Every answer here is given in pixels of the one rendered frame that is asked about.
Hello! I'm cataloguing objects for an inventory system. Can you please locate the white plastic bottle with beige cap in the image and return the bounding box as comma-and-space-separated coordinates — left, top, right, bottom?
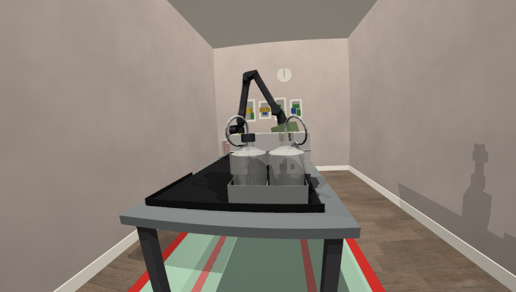
268, 132, 304, 186

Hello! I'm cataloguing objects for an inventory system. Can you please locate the grey two-compartment bottle holder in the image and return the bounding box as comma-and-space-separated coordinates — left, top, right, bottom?
227, 174, 309, 204

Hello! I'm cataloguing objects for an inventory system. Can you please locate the white plastic bottle with black cap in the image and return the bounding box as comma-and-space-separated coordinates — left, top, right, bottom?
231, 133, 267, 186

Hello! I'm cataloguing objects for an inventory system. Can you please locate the black perforated breadboard table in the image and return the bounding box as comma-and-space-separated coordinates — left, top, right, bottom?
155, 154, 321, 204

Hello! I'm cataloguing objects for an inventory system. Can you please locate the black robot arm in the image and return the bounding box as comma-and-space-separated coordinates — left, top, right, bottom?
229, 70, 287, 135

